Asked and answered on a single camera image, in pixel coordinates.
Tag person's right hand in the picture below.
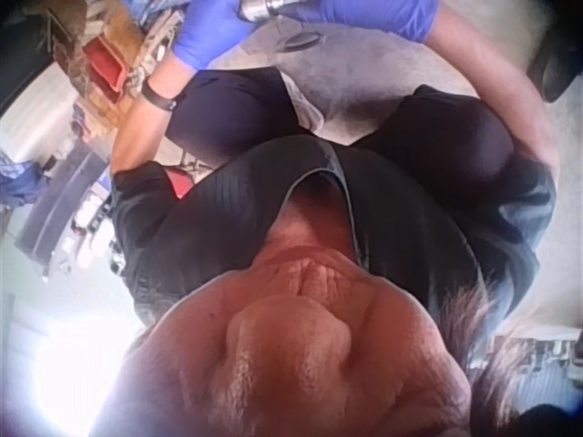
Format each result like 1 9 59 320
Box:
276 0 439 46

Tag person's left hand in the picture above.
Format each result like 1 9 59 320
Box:
172 0 261 73

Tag shiny metal cylinder part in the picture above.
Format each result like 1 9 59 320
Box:
235 0 287 23

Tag person's legs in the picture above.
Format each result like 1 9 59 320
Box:
163 66 517 202

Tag black wrist band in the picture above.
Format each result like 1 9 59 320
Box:
139 77 187 113

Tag red plastic bin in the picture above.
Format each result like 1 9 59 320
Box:
83 38 134 97

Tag cluttered heap of parts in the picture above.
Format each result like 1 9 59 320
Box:
48 0 183 131

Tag small red box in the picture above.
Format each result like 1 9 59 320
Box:
164 165 194 200

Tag grey shelf with small items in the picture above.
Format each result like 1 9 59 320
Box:
13 136 127 284

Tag black rounded object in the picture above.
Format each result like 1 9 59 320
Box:
527 25 580 105

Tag blue cloth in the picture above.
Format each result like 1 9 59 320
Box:
0 149 49 208

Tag white rack with items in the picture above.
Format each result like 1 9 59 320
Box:
468 327 583 413

